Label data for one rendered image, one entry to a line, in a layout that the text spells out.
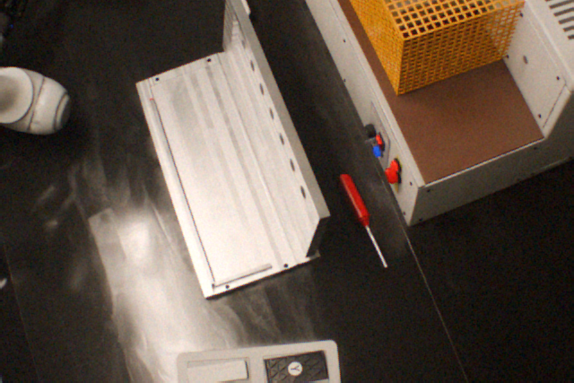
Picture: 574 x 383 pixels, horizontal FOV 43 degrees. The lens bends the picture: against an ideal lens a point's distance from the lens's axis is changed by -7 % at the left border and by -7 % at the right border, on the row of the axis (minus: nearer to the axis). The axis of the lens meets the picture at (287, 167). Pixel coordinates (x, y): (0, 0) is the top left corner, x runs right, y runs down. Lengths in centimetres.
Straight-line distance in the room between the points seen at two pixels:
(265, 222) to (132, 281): 26
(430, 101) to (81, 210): 66
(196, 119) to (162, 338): 40
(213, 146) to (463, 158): 46
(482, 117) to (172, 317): 62
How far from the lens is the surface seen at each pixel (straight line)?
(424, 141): 121
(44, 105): 139
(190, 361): 132
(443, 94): 125
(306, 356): 129
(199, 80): 148
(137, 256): 139
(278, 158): 131
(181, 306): 135
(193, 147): 142
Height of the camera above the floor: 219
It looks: 67 degrees down
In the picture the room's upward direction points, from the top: 10 degrees counter-clockwise
